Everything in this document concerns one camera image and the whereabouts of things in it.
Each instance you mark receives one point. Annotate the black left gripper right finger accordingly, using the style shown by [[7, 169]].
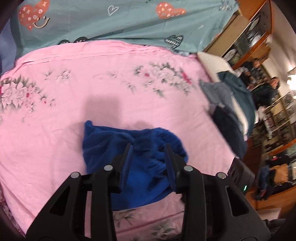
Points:
[[215, 209]]

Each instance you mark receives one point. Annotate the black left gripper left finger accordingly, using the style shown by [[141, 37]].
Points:
[[81, 208]]

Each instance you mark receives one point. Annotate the blue and red pants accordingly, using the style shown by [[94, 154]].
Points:
[[147, 180]]

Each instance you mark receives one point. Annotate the black garment pile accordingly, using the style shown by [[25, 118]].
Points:
[[229, 126]]

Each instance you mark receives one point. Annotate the dark teal garment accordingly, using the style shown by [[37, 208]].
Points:
[[242, 96]]

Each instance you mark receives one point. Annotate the grey blue garment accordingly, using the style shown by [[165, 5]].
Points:
[[218, 94]]

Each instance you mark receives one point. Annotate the white fleece blanket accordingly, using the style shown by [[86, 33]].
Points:
[[216, 67]]

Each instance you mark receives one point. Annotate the pink floral bed sheet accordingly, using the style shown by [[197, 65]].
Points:
[[52, 92]]

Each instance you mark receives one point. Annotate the wooden display cabinet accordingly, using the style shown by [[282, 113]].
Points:
[[273, 135]]

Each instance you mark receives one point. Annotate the teal heart print blanket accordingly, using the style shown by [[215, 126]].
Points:
[[188, 26]]

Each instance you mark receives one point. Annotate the blue pillow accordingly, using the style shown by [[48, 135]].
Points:
[[7, 49]]

